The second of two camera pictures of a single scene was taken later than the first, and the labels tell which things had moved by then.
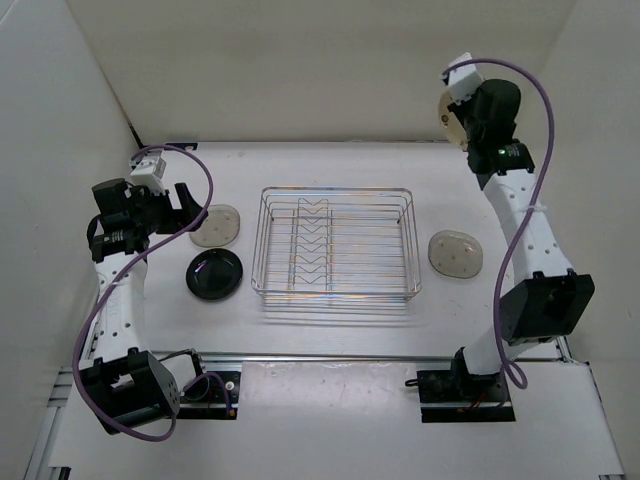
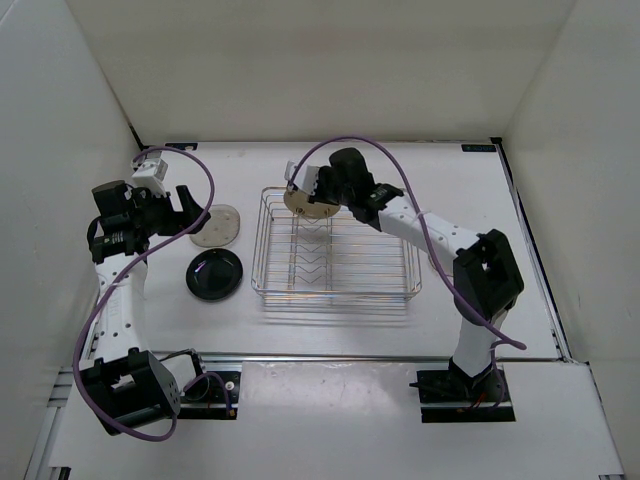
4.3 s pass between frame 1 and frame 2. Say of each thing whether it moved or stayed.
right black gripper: moved
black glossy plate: stayed
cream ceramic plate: moved
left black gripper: stayed
